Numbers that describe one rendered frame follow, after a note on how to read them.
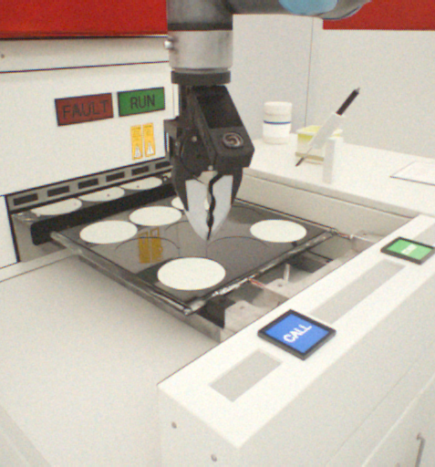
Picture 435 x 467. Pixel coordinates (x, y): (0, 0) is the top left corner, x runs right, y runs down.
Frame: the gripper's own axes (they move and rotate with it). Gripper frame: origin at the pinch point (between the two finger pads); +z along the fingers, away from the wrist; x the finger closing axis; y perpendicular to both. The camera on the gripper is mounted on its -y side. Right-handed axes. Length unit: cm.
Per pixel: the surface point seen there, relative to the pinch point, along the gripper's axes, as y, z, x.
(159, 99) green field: 44.9, -10.9, -6.1
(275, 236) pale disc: 13.5, 9.1, -17.6
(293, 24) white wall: 284, -27, -176
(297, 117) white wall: 291, 44, -189
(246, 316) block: -8.1, 8.3, -1.9
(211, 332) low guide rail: 0.1, 15.9, -0.2
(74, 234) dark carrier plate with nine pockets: 27.4, 8.9, 15.3
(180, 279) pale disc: 5.0, 9.0, 2.7
